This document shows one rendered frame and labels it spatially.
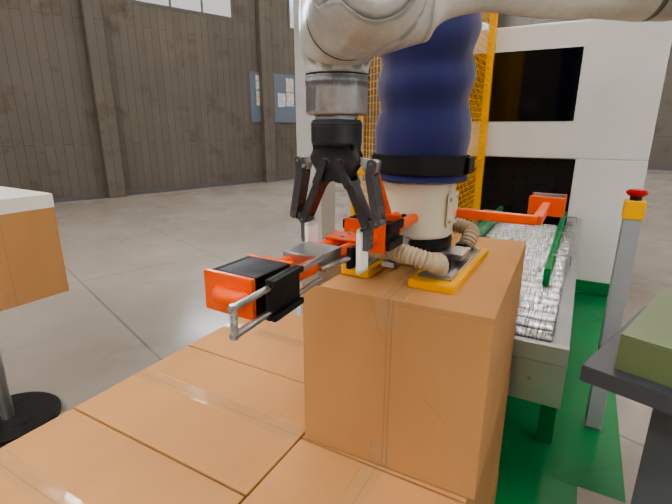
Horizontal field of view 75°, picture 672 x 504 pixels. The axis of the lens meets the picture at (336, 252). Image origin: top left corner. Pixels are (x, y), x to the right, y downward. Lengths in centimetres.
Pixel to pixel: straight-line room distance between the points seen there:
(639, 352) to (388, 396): 55
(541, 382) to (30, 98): 832
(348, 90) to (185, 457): 88
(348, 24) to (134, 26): 898
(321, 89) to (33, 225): 154
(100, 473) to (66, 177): 793
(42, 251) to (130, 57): 746
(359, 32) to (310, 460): 89
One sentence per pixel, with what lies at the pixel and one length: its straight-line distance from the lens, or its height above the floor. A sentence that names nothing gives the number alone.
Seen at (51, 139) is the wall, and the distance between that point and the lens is 885.
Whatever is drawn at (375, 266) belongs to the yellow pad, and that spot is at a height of 96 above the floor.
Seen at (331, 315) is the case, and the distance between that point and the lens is 94.
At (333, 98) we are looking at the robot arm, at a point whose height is 131.
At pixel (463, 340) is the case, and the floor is 89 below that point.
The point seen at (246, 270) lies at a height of 111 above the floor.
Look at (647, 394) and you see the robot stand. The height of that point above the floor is 74.
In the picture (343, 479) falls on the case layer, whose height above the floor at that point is 54.
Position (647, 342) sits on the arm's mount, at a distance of 115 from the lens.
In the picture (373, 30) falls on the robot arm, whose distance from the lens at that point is 46.
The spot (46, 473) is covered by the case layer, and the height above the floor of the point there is 54.
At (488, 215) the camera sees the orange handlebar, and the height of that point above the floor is 107.
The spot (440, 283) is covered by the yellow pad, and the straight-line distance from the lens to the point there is 91.
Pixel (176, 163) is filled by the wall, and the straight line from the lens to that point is 946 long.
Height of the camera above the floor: 127
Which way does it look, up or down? 16 degrees down
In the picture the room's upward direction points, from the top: straight up
